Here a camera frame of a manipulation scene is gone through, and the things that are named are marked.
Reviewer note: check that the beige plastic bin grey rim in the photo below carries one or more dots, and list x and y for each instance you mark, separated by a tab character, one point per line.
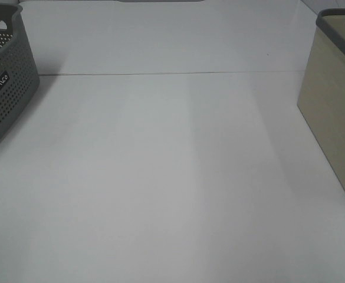
322	95

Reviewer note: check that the grey perforated plastic basket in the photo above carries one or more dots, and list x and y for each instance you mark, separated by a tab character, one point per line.
19	78

